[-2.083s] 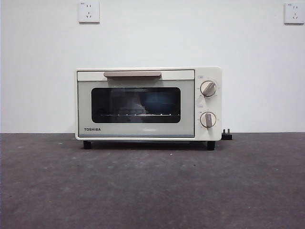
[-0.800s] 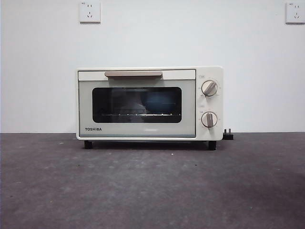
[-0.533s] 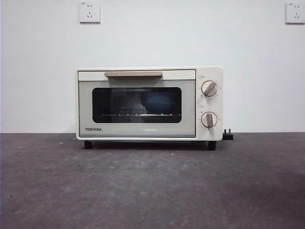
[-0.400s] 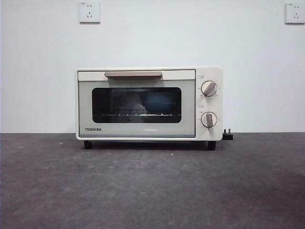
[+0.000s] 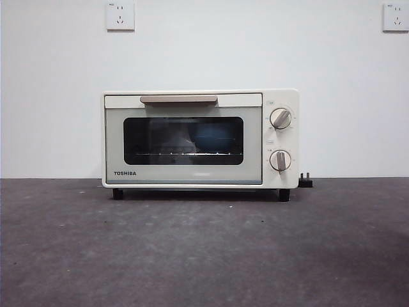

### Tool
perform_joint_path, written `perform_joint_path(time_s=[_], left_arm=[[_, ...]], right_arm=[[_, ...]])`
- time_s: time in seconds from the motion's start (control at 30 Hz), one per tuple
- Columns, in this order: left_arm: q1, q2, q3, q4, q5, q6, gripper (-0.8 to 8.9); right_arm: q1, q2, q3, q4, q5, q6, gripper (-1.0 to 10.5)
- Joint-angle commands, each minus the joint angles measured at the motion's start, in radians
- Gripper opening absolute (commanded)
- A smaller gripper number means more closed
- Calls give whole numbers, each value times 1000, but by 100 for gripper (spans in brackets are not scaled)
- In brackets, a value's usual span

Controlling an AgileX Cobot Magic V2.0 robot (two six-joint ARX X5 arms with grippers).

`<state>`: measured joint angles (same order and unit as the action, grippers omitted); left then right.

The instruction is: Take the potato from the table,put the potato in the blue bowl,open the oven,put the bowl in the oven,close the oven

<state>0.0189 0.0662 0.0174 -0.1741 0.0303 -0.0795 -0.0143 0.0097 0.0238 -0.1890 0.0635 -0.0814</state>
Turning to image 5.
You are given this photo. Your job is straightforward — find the black power plug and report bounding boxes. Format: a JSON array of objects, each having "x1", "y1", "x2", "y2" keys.
[{"x1": 298, "y1": 172, "x2": 316, "y2": 188}]

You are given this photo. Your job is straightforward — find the oven door with beige handle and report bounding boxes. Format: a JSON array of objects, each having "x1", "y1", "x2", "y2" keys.
[{"x1": 104, "y1": 93, "x2": 263, "y2": 185}]

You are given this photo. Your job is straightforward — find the white wall socket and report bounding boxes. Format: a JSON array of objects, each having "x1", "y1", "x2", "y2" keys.
[
  {"x1": 382, "y1": 2, "x2": 409, "y2": 32},
  {"x1": 106, "y1": 1, "x2": 135, "y2": 32}
]

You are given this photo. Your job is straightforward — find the metal wire oven rack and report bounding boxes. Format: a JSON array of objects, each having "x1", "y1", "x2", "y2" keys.
[{"x1": 135, "y1": 151, "x2": 242, "y2": 158}]

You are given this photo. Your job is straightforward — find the blue ribbed bowl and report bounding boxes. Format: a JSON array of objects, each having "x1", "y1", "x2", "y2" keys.
[{"x1": 191, "y1": 125, "x2": 231, "y2": 154}]

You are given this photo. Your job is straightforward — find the beige round oven knob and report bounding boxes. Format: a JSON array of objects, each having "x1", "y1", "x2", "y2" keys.
[
  {"x1": 269, "y1": 149, "x2": 292, "y2": 173},
  {"x1": 270, "y1": 107, "x2": 293, "y2": 130}
]

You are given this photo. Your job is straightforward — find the cream Toshiba toaster oven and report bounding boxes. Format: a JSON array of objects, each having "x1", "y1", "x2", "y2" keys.
[{"x1": 101, "y1": 88, "x2": 300, "y2": 202}]

